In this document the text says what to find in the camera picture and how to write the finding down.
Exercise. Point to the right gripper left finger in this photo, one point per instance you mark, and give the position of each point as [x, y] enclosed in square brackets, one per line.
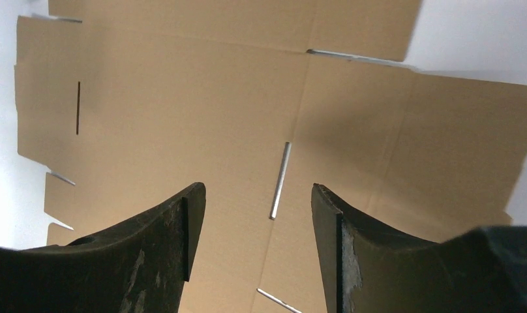
[138, 265]

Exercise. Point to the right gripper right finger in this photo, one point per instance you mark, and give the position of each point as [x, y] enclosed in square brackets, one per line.
[369, 266]

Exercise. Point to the brown cardboard box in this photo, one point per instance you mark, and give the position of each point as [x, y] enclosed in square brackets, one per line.
[128, 102]

